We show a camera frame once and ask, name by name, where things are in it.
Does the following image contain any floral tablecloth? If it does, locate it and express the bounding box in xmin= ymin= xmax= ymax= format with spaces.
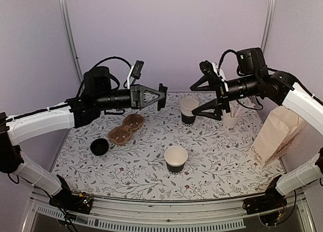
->
xmin=52 ymin=92 xmax=284 ymax=200

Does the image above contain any paper takeout bag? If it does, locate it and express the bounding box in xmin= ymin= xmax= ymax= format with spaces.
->
xmin=248 ymin=107 xmax=306 ymax=168

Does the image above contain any aluminium front rail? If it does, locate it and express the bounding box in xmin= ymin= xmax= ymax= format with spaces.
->
xmin=22 ymin=189 xmax=315 ymax=231

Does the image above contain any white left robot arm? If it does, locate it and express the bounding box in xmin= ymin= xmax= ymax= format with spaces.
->
xmin=1 ymin=66 xmax=167 ymax=209

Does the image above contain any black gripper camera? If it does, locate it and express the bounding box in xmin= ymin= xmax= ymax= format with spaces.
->
xmin=199 ymin=60 xmax=226 ymax=82
xmin=124 ymin=60 xmax=144 ymax=89

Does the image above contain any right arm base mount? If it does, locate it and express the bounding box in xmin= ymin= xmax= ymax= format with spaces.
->
xmin=242 ymin=185 xmax=287 ymax=226

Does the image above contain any black left gripper camera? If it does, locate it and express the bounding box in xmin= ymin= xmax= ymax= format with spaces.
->
xmin=124 ymin=60 xmax=144 ymax=89

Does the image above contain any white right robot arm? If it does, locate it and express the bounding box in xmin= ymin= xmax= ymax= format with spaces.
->
xmin=190 ymin=48 xmax=322 ymax=133

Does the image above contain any single black cup lid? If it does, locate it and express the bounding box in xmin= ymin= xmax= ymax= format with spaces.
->
xmin=157 ymin=83 xmax=168 ymax=111

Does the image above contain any stack of black paper cups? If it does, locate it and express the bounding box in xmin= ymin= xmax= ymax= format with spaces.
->
xmin=180 ymin=97 xmax=199 ymax=126

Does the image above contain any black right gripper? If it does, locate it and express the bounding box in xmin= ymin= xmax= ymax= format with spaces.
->
xmin=190 ymin=73 xmax=259 ymax=120

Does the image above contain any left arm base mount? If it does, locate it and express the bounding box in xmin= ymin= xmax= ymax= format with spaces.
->
xmin=49 ymin=189 xmax=93 ymax=214

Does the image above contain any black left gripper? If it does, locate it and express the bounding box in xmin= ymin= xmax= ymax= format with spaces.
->
xmin=94 ymin=84 xmax=165 ymax=111

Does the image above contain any brown cardboard cup carrier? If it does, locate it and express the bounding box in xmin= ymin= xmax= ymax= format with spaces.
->
xmin=108 ymin=114 xmax=145 ymax=146

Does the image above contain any single black paper cup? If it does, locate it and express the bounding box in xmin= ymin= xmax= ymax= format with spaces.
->
xmin=164 ymin=146 xmax=188 ymax=173

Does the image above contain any white cup with straws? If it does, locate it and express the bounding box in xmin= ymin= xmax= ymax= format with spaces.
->
xmin=222 ymin=101 xmax=247 ymax=130

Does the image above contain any stack of black cup lids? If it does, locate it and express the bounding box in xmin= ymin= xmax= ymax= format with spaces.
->
xmin=90 ymin=138 xmax=109 ymax=156

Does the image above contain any black right gripper camera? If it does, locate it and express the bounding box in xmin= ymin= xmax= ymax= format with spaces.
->
xmin=199 ymin=60 xmax=226 ymax=82

